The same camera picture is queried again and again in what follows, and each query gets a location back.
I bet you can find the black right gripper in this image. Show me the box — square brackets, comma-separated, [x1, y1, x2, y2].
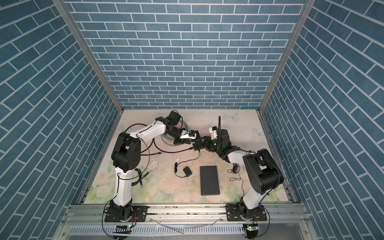
[196, 136, 223, 153]

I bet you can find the grey cable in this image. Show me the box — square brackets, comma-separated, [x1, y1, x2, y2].
[160, 121, 191, 147]

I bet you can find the long black ethernet cable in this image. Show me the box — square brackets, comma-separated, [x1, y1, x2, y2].
[153, 137, 194, 154]

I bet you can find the black power adapter with cord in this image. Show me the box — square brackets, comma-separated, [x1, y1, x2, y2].
[174, 150, 201, 178]

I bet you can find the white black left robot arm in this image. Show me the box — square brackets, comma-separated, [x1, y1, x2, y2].
[111, 111, 197, 207]

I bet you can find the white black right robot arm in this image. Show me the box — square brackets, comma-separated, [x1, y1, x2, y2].
[197, 129, 284, 211]

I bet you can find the large flat black box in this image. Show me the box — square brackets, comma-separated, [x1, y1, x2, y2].
[200, 166, 220, 196]

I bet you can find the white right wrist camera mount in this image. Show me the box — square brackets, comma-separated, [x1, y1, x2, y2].
[209, 126, 218, 140]

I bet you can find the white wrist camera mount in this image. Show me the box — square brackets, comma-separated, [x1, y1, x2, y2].
[209, 126, 218, 140]
[180, 130, 197, 140]

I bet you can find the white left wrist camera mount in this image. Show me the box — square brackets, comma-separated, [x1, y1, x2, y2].
[180, 130, 197, 140]

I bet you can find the thin black wire tangle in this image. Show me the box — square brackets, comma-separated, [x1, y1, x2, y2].
[226, 163, 245, 193]

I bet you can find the black ethernet cable loop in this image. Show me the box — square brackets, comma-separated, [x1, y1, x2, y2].
[124, 123, 164, 157]

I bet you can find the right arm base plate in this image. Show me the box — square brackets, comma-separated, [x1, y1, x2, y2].
[225, 203, 267, 222]

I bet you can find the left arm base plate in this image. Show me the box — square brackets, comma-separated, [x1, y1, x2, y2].
[104, 205, 148, 223]

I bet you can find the aluminium front rail frame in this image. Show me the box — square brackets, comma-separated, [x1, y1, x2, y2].
[54, 202, 316, 240]

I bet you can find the aluminium corner post left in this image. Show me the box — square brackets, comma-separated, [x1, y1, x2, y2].
[52, 0, 124, 114]

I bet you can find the aluminium corner post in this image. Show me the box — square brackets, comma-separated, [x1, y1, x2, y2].
[259, 0, 316, 113]
[52, 0, 124, 114]

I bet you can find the aluminium corner post right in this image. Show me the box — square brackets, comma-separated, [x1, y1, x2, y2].
[259, 0, 316, 113]

